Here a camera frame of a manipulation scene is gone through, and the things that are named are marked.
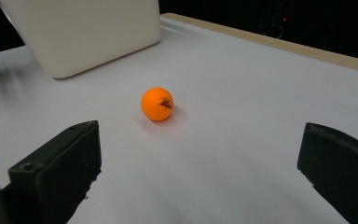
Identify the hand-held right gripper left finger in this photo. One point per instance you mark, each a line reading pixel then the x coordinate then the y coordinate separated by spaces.
pixel 56 168

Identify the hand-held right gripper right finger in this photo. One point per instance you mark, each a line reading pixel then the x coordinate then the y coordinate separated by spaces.
pixel 341 168

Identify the orange ping pong ball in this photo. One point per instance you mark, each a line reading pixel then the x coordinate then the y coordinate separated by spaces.
pixel 155 104

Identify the white plastic container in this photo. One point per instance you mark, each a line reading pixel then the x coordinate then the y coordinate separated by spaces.
pixel 87 34

